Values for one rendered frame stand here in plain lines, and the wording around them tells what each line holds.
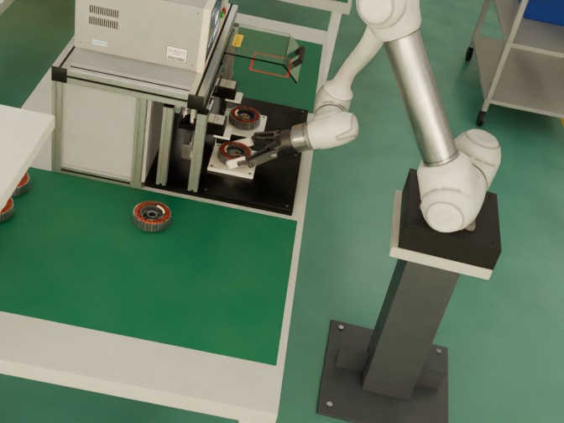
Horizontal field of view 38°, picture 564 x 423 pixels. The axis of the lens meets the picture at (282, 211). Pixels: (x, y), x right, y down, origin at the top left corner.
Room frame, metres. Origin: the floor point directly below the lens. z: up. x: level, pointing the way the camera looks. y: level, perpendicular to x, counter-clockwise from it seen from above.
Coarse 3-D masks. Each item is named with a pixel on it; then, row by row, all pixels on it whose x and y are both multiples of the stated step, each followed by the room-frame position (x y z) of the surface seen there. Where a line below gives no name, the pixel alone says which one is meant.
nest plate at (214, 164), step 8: (216, 144) 2.32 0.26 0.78; (216, 152) 2.27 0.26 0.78; (216, 160) 2.22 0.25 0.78; (208, 168) 2.18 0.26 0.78; (216, 168) 2.18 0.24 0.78; (224, 168) 2.19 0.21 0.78; (240, 168) 2.21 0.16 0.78; (248, 168) 2.22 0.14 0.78; (240, 176) 2.18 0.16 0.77; (248, 176) 2.18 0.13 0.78
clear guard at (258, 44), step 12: (240, 24) 2.66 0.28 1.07; (252, 36) 2.59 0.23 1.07; (264, 36) 2.61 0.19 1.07; (276, 36) 2.63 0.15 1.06; (288, 36) 2.65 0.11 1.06; (228, 48) 2.47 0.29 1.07; (240, 48) 2.49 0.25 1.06; (252, 48) 2.50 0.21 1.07; (264, 48) 2.52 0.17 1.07; (276, 48) 2.54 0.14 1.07; (288, 48) 2.57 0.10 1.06; (264, 60) 2.44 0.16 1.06; (276, 60) 2.45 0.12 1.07; (288, 60) 2.49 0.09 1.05; (288, 72) 2.44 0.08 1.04
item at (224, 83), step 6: (222, 78) 2.52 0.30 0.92; (222, 84) 2.48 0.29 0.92; (228, 84) 2.49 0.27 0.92; (234, 84) 2.50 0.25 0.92; (216, 90) 2.47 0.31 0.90; (222, 90) 2.46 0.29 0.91; (228, 90) 2.46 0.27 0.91; (234, 90) 2.46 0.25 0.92; (216, 96) 2.46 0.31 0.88; (222, 96) 2.46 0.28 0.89; (228, 96) 2.46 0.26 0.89; (234, 96) 2.46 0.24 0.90; (240, 96) 2.50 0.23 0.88; (240, 102) 2.47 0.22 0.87
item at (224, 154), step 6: (222, 144) 2.27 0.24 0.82; (228, 144) 2.28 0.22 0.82; (234, 144) 2.29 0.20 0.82; (240, 144) 2.29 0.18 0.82; (222, 150) 2.23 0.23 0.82; (228, 150) 2.27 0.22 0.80; (234, 150) 2.26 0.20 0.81; (240, 150) 2.28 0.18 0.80; (246, 150) 2.27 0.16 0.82; (222, 156) 2.21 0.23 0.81; (228, 156) 2.21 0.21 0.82; (234, 156) 2.22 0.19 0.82; (240, 156) 2.23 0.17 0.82; (222, 162) 2.21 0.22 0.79
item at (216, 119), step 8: (208, 120) 2.23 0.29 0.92; (216, 120) 2.24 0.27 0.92; (224, 120) 2.25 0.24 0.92; (184, 128) 2.21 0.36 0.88; (192, 128) 2.21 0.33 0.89; (208, 128) 2.22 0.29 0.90; (216, 128) 2.22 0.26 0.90; (224, 128) 2.24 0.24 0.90; (192, 136) 2.22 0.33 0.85; (216, 136) 2.22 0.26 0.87; (224, 136) 2.22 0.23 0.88
